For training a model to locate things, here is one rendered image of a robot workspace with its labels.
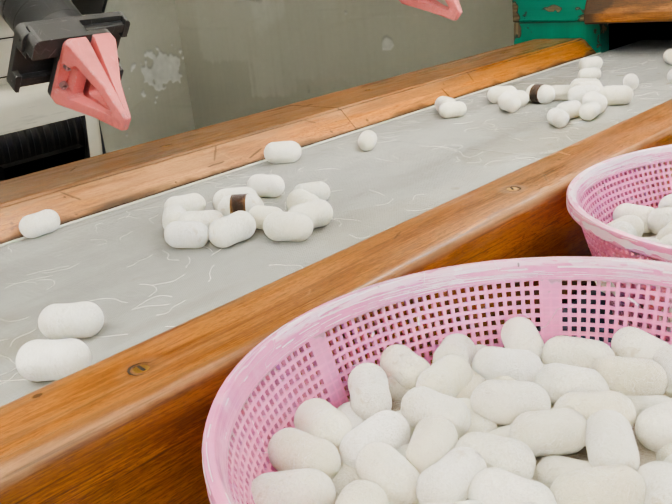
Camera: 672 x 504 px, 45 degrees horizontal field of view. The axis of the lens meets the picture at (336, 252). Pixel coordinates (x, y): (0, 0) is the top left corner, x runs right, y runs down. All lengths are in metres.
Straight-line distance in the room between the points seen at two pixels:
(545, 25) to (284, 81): 1.61
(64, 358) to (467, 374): 0.19
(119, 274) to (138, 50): 2.62
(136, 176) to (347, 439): 0.47
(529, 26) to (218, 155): 0.79
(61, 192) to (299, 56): 2.18
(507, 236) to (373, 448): 0.23
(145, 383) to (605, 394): 0.19
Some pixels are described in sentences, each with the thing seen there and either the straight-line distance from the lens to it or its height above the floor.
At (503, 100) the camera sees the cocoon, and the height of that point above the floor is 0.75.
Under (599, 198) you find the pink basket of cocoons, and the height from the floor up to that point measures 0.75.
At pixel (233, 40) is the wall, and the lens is 3.08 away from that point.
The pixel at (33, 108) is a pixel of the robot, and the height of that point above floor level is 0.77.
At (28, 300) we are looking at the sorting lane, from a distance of 0.56.
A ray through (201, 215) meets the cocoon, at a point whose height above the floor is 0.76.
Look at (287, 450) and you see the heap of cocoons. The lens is 0.34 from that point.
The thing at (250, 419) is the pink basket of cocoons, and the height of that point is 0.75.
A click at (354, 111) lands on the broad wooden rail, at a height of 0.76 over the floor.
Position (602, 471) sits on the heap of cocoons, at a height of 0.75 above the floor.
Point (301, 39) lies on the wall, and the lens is 2.85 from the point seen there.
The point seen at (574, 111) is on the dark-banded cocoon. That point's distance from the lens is 0.90.
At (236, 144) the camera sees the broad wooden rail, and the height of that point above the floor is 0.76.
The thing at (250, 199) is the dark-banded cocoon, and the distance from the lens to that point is 0.63.
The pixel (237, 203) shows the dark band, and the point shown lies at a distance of 0.63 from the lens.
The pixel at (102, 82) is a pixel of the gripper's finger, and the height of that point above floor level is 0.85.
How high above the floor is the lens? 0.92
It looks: 20 degrees down
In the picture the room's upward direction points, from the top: 6 degrees counter-clockwise
